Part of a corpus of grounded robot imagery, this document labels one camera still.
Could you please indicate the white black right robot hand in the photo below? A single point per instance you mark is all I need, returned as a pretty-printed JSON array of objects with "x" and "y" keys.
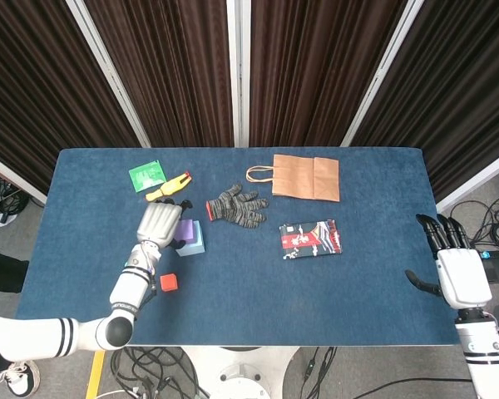
[{"x": 463, "y": 278}]

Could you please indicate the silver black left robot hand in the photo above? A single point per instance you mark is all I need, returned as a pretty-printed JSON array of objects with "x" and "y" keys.
[{"x": 158, "y": 224}]

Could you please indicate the medium purple cube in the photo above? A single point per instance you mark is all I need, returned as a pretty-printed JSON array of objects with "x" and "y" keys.
[{"x": 187, "y": 230}]

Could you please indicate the small orange cube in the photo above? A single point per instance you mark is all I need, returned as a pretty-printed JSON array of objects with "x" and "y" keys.
[{"x": 169, "y": 283}]

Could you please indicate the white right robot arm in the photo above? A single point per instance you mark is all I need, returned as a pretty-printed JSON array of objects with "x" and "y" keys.
[{"x": 480, "y": 345}]

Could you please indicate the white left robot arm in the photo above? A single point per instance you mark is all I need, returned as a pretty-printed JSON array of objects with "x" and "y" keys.
[{"x": 129, "y": 287}]

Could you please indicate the yellow rubber chicken toy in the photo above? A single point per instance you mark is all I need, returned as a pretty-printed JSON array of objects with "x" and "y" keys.
[{"x": 168, "y": 189}]

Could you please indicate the light blue block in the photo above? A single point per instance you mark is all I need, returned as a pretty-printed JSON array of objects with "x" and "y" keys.
[{"x": 196, "y": 248}]

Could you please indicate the green foil packet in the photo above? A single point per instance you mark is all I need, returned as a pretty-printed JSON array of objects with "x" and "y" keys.
[{"x": 146, "y": 176}]

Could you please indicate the grey striped knit glove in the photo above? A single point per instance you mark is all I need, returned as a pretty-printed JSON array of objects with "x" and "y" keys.
[{"x": 237, "y": 208}]

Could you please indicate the dark patterned folded packet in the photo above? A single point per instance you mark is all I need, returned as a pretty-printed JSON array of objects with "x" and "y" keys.
[{"x": 309, "y": 240}]

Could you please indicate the white paper scrap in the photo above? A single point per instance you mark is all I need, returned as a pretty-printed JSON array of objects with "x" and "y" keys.
[{"x": 5, "y": 219}]

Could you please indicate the yellow floor tape strip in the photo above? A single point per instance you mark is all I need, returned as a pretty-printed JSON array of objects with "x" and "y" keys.
[{"x": 95, "y": 374}]

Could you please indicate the brown curtain partition panel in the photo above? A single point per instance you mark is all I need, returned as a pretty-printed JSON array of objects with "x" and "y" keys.
[
  {"x": 33, "y": 83},
  {"x": 316, "y": 62},
  {"x": 461, "y": 83},
  {"x": 170, "y": 62}
]

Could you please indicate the white black sneaker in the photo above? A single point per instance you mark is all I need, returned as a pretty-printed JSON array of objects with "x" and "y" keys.
[{"x": 21, "y": 380}]

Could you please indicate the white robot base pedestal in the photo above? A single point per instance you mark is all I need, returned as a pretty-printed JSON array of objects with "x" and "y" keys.
[{"x": 241, "y": 374}]

